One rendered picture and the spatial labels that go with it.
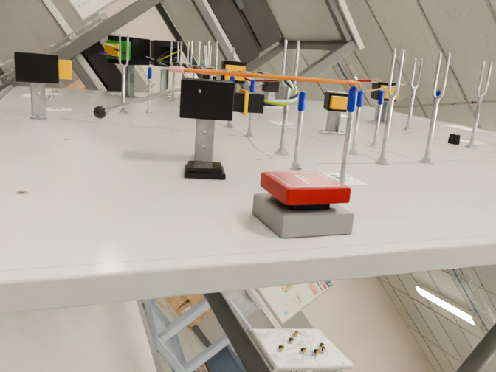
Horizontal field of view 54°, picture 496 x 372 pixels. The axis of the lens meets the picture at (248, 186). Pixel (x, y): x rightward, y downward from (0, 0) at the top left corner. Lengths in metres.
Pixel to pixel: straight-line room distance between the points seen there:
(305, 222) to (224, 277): 0.08
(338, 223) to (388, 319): 9.80
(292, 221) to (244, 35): 1.35
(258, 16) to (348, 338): 8.61
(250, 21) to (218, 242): 1.38
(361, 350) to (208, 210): 9.76
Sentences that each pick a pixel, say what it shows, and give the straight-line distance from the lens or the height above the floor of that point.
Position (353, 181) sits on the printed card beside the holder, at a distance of 0.52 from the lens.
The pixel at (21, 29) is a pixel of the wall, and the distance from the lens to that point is 8.22.
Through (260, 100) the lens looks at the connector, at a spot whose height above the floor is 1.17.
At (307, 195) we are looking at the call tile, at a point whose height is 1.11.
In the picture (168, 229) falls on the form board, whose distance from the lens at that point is 0.33.
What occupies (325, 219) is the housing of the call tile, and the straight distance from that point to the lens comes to 0.34.
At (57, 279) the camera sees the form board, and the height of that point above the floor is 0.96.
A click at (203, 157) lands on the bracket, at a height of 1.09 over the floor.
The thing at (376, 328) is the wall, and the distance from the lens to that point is 10.07.
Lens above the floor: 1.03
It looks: 8 degrees up
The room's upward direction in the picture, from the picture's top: 54 degrees clockwise
